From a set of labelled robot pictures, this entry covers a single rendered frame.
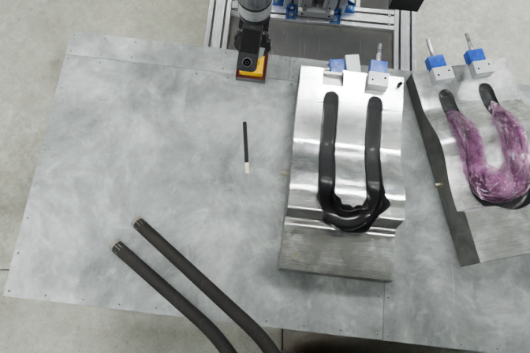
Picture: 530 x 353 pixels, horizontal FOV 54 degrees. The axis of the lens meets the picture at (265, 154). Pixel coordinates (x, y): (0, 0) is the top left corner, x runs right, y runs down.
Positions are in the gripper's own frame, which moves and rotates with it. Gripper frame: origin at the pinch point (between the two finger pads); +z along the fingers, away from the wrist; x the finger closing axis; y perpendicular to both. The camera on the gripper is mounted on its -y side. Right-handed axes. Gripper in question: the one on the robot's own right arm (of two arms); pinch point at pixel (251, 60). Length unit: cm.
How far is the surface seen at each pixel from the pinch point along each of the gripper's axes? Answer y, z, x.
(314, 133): -19.5, -3.4, -17.4
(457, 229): -38, 1, -54
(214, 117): -15.0, 5.0, 8.1
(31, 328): -76, 85, 72
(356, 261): -48, -1, -30
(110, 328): -73, 85, 43
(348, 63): 2.0, -0.5, -24.9
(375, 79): -4.9, -6.8, -30.7
